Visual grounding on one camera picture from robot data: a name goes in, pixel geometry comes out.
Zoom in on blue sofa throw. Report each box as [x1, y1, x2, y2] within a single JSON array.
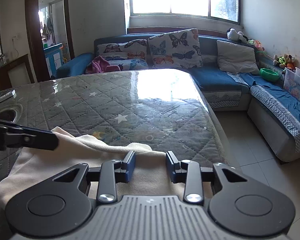
[[226, 71, 300, 153]]

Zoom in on brown door frame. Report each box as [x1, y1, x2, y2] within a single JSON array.
[[24, 0, 75, 80]]

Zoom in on dark wooden sideboard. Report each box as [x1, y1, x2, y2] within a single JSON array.
[[0, 54, 38, 95]]

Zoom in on grey remote control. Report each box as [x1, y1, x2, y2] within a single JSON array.
[[0, 89, 17, 108]]

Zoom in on brown and green plush toy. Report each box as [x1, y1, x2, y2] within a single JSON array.
[[272, 54, 297, 69]]

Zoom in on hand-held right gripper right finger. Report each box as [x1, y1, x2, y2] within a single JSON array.
[[166, 151, 248, 203]]

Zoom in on orange and green toy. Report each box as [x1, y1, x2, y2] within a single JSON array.
[[247, 39, 265, 53]]

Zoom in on cream sweatshirt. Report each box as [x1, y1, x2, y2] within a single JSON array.
[[0, 126, 214, 205]]

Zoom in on blue corner sofa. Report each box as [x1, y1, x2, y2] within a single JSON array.
[[51, 34, 300, 163]]

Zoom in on green bowl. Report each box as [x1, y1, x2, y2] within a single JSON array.
[[259, 67, 280, 82]]

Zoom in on blue and white cabinet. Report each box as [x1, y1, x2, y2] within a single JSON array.
[[44, 43, 64, 77]]

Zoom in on clear plastic storage box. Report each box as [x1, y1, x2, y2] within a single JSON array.
[[283, 67, 300, 105]]

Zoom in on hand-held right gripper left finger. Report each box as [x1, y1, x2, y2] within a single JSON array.
[[53, 151, 136, 204]]

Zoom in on hanging clothes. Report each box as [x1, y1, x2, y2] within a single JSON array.
[[40, 17, 54, 40]]

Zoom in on plain grey cushion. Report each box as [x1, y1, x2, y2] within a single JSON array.
[[216, 40, 260, 75]]

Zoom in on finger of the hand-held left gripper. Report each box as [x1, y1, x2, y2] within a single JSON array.
[[0, 117, 59, 151]]

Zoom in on large butterfly print cushion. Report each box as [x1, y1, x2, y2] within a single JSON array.
[[147, 28, 203, 68]]

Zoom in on pink crumpled cloth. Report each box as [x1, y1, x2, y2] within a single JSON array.
[[86, 55, 125, 75]]

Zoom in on panda plush toy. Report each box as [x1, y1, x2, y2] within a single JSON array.
[[226, 28, 248, 43]]

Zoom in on round dark table cooktop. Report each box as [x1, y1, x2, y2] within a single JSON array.
[[0, 106, 23, 125]]

